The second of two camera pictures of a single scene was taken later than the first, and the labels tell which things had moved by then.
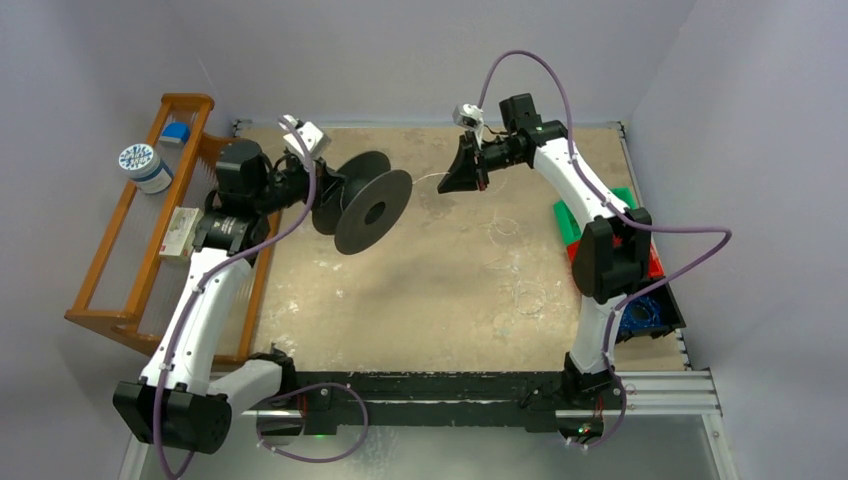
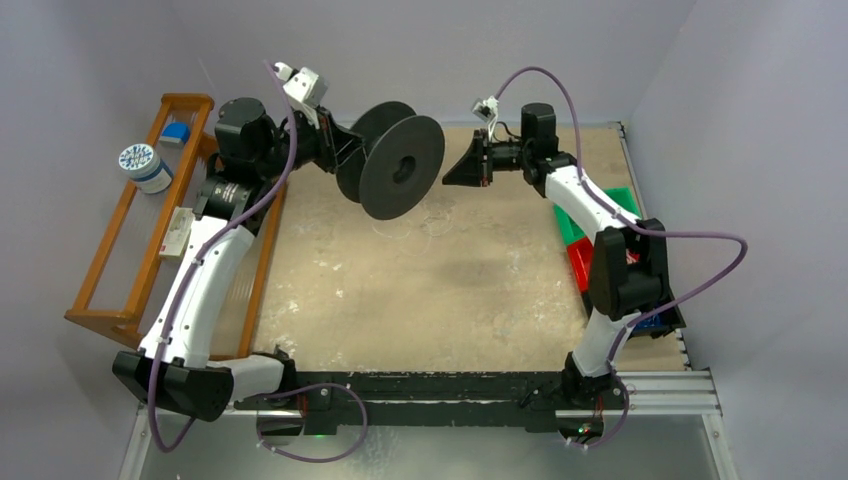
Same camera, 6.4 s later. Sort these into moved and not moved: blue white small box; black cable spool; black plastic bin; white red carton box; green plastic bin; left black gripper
Moved: black cable spool; left black gripper
Not moved: blue white small box; black plastic bin; white red carton box; green plastic bin
